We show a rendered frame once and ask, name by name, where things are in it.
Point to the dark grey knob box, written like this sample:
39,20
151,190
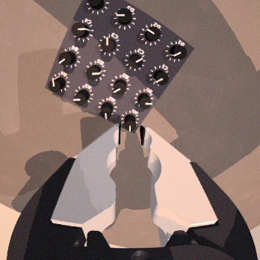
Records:
117,45

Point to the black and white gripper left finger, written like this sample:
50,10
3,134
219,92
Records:
79,197

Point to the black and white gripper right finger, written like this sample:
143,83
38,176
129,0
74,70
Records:
184,197

